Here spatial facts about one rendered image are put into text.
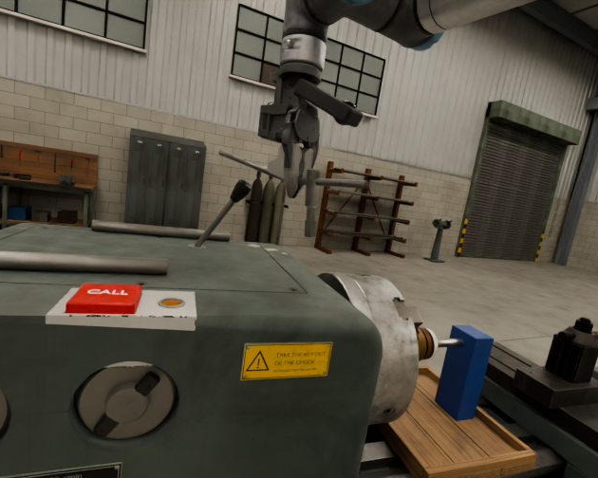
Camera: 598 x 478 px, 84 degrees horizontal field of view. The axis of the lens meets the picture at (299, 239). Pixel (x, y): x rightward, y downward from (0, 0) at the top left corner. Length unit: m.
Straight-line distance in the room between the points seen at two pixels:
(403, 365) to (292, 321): 0.31
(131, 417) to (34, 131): 6.99
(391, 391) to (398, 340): 0.09
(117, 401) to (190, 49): 7.29
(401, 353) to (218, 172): 6.77
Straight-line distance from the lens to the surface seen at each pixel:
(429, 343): 0.86
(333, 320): 0.43
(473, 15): 0.56
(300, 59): 0.60
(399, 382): 0.67
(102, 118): 7.17
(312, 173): 0.56
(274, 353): 0.41
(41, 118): 7.30
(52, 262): 0.52
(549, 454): 1.13
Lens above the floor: 1.41
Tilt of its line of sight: 9 degrees down
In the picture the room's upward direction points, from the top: 9 degrees clockwise
